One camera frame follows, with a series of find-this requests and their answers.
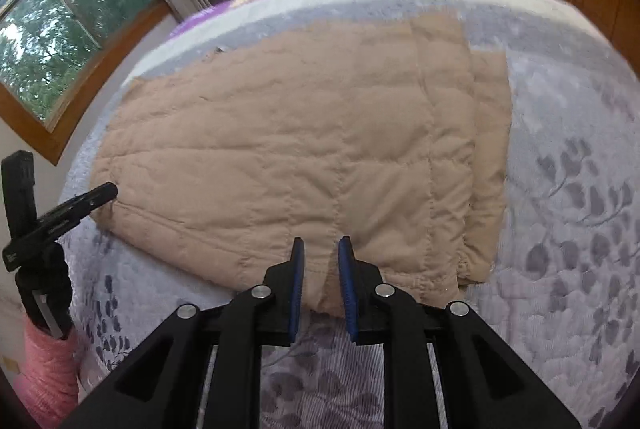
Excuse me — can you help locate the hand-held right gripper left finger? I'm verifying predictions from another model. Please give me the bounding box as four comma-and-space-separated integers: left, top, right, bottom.
60, 237, 306, 429

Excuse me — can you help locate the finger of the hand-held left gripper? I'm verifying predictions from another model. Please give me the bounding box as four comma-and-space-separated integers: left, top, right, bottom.
2, 182, 119, 271
0, 150, 38, 240

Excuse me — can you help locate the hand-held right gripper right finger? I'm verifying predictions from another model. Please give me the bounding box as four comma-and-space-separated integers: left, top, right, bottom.
338, 235, 583, 429

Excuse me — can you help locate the beige quilted jacket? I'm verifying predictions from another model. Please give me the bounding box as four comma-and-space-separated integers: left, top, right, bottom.
90, 12, 513, 317

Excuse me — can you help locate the person's left forearm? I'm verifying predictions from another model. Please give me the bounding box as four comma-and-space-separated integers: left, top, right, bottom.
12, 321, 81, 427

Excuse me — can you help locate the person's left hand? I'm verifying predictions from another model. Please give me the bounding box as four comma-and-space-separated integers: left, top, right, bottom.
15, 241, 75, 340

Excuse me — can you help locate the large wooden-framed window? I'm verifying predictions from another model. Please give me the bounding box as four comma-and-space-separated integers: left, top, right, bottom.
0, 0, 173, 165

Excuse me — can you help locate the bed with grey floral quilt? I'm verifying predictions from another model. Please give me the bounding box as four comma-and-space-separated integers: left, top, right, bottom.
57, 0, 640, 429

